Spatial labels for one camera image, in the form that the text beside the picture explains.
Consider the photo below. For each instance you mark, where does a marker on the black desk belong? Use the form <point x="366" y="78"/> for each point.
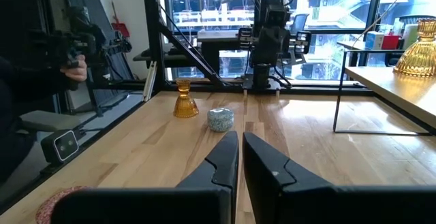
<point x="211" y="52"/>

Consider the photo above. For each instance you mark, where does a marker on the grey seat cushion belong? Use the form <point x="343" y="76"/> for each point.
<point x="47" y="120"/>

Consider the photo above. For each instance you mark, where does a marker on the wooden shelf black metal frame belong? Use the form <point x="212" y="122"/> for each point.
<point x="402" y="88"/>

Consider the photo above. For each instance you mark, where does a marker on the white flat panel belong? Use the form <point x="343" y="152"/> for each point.
<point x="150" y="81"/>

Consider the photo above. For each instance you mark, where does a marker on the pale green cylinder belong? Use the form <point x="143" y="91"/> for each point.
<point x="409" y="36"/>

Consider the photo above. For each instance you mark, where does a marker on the person's hand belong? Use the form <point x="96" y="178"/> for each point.
<point x="76" y="72"/>

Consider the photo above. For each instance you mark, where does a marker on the dark office chair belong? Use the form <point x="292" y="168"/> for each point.
<point x="299" y="23"/>

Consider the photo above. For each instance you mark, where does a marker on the teal patterned candle tin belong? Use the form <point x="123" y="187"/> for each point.
<point x="220" y="120"/>

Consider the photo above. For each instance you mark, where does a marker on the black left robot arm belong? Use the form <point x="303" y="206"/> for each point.
<point x="269" y="47"/>

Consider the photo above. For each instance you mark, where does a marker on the person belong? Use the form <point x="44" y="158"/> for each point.
<point x="13" y="98"/>

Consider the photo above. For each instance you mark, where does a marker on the pink patterned candle tin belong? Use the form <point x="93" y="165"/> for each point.
<point x="46" y="207"/>

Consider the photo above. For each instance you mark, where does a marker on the red dustpan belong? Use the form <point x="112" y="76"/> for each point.
<point x="121" y="29"/>

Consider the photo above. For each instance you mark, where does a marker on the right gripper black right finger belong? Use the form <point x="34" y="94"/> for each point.
<point x="306" y="203"/>

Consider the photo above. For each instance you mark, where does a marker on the blue and white box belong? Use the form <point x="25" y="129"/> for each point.
<point x="374" y="40"/>

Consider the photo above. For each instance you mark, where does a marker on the amber ribbed glass candle holder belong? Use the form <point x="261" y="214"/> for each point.
<point x="420" y="57"/>
<point x="185" y="105"/>

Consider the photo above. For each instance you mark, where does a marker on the large dark-framed window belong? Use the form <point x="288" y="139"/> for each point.
<point x="340" y="6"/>

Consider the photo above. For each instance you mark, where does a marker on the black table-level camera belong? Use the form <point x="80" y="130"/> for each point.
<point x="63" y="145"/>

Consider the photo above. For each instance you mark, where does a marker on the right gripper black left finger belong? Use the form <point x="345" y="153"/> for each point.
<point x="204" y="203"/>

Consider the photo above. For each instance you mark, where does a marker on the black diagonal frame brace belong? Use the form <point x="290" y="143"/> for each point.
<point x="190" y="52"/>

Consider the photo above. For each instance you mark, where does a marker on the red box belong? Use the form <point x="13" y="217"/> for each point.
<point x="390" y="42"/>

